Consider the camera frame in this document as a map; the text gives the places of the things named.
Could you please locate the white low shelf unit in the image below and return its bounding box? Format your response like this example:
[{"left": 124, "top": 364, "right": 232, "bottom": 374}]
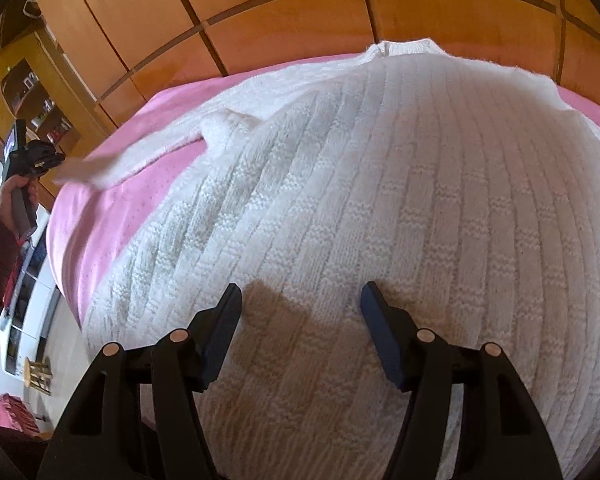
[{"left": 0, "top": 206, "right": 60, "bottom": 379}]

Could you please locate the person's left hand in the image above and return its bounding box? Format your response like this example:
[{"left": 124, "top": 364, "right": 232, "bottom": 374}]
[{"left": 0, "top": 176, "right": 38, "bottom": 237}]

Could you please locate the red cushion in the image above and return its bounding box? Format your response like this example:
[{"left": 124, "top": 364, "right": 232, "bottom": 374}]
[{"left": 0, "top": 393, "right": 40, "bottom": 437}]

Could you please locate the pink bedspread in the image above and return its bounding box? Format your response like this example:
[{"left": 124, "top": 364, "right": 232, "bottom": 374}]
[{"left": 46, "top": 39, "right": 600, "bottom": 346}]

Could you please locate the wooden display cabinet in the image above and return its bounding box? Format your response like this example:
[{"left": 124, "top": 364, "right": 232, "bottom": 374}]
[{"left": 0, "top": 24, "right": 112, "bottom": 212}]

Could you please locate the wooden wardrobe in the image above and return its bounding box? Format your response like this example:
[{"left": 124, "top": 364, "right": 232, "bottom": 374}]
[{"left": 36, "top": 0, "right": 600, "bottom": 124}]

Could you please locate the small wooden stool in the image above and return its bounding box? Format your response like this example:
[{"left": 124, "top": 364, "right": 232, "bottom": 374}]
[{"left": 23, "top": 358, "right": 53, "bottom": 396}]

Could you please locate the white knitted sweater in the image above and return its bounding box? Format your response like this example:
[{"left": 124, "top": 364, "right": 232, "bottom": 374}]
[{"left": 83, "top": 40, "right": 600, "bottom": 479}]

